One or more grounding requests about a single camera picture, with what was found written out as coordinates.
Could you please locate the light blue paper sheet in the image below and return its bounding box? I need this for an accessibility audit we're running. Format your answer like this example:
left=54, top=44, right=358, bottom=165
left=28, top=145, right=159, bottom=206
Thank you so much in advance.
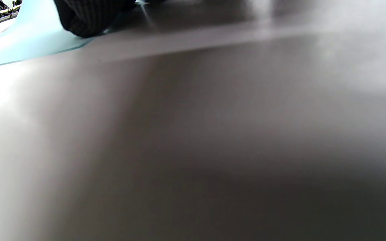
left=0, top=0, right=146, bottom=70

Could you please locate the person's right hand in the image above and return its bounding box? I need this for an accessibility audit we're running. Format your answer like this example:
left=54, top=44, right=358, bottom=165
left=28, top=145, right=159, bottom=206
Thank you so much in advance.
left=53, top=0, right=136, bottom=38

